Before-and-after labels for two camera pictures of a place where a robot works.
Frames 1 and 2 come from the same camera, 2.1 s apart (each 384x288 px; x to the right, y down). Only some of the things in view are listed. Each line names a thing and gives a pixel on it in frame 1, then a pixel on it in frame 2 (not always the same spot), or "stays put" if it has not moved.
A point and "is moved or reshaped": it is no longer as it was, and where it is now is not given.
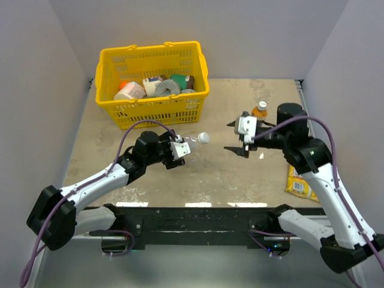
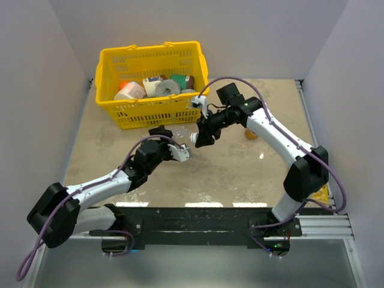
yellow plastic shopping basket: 165,82 stays put
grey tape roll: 167,87 stays put
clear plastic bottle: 192,138 is moved or reshaped
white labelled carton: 149,86 stays put
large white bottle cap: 203,137 is moved or reshaped
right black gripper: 241,150 to 206,132
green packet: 180,79 stays put
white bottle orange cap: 129,90 stays put
